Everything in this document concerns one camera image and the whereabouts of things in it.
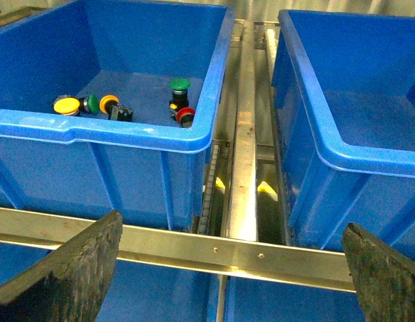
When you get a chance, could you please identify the red button lying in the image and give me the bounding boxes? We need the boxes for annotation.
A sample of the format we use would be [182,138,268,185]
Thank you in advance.
[176,107,196,128]

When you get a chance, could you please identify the left blue plastic bin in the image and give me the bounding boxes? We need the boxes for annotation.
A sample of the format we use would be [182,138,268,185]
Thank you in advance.
[0,1,235,231]

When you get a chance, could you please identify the yellow mushroom button upright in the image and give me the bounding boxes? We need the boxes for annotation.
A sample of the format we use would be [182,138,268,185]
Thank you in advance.
[53,97,80,116]

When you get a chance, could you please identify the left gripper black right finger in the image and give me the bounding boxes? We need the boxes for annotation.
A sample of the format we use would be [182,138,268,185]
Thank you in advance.
[342,223,415,321]

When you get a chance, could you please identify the center metal divider rail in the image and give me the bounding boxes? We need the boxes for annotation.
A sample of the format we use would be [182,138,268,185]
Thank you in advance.
[225,20,258,242]

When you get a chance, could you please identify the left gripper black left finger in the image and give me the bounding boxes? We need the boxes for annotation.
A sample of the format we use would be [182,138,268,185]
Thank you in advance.
[0,211,123,321]

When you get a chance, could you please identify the white roller conveyor track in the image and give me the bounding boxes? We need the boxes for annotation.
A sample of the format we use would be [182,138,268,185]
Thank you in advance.
[197,142,221,235]

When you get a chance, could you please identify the orange yellow button lying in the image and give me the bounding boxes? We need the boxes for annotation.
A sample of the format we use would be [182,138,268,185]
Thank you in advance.
[99,95,133,122]

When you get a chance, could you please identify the middle blue plastic bin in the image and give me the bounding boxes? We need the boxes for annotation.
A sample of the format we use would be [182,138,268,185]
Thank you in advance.
[272,10,415,261]

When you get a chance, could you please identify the blue plastic bin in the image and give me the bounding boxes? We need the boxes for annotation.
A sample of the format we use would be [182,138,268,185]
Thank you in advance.
[272,10,415,261]
[0,1,235,231]

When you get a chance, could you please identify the shelf blue bin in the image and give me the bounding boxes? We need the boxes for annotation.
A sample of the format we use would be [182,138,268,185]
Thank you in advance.
[225,277,365,321]
[0,241,225,322]

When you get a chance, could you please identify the front metal shelf rail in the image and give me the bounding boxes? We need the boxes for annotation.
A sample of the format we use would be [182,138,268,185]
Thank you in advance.
[0,208,355,292]

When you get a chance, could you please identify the green mushroom button upright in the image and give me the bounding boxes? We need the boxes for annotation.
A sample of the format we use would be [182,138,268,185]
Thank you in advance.
[169,78,190,119]

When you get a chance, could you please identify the green button lying sideways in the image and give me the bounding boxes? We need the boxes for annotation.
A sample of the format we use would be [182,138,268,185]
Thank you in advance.
[78,94,100,115]

